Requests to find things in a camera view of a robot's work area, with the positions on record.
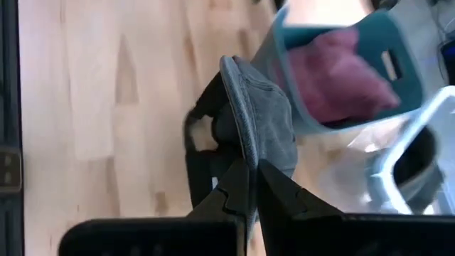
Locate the teal plastic bin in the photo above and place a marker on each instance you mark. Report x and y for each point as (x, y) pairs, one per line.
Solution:
(373, 35)

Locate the maroon baseball cap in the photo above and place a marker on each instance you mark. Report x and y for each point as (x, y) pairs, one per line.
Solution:
(330, 81)

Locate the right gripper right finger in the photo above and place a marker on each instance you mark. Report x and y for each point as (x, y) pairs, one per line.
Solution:
(337, 236)

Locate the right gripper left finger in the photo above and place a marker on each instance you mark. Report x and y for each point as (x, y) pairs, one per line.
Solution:
(160, 238)

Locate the clear plastic bin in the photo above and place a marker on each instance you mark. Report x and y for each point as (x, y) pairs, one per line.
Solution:
(341, 167)

